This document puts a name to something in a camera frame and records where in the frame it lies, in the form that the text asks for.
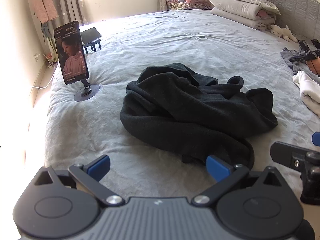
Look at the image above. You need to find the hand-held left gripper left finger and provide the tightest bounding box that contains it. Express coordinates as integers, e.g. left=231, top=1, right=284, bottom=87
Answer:
left=34, top=154, right=125, bottom=207

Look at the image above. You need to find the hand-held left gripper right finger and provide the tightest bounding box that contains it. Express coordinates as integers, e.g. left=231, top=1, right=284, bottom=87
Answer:
left=191, top=154, right=282, bottom=207

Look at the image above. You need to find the bed with grey sheet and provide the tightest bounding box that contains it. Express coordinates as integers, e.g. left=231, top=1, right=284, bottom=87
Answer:
left=45, top=9, right=320, bottom=205

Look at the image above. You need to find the white plush toy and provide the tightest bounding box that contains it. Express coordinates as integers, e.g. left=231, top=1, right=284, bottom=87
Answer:
left=270, top=24, right=298, bottom=42

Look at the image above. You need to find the chair-shaped black phone stand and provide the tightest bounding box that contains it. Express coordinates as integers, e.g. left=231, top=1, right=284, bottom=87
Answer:
left=84, top=39, right=102, bottom=54

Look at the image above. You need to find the stack of striped folded blankets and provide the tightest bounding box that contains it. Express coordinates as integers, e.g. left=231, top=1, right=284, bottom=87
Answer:
left=166, top=0, right=213, bottom=11

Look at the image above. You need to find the grey garment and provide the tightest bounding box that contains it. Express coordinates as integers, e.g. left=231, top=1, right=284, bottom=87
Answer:
left=280, top=46, right=310, bottom=74

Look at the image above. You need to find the pink hanging jacket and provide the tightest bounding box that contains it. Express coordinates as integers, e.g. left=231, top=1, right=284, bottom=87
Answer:
left=29, top=0, right=58, bottom=24

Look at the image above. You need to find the black smartphone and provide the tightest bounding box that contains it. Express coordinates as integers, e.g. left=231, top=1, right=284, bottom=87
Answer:
left=54, top=20, right=90, bottom=85

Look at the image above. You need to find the tablet on small stand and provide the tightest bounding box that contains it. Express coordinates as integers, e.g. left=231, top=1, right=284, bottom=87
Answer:
left=80, top=27, right=102, bottom=44

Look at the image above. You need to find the black sweater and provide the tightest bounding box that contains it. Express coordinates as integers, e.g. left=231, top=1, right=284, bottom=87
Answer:
left=119, top=63, right=278, bottom=171

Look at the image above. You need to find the folded grey quilt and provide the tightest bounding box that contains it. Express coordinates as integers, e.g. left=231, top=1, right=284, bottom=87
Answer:
left=209, top=0, right=276, bottom=30

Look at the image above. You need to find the round black phone stand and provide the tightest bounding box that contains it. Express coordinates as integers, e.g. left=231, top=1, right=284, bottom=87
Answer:
left=74, top=79, right=101, bottom=102

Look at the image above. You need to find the white garment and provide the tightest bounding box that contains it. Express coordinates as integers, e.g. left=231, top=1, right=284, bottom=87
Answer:
left=292, top=70, right=320, bottom=118

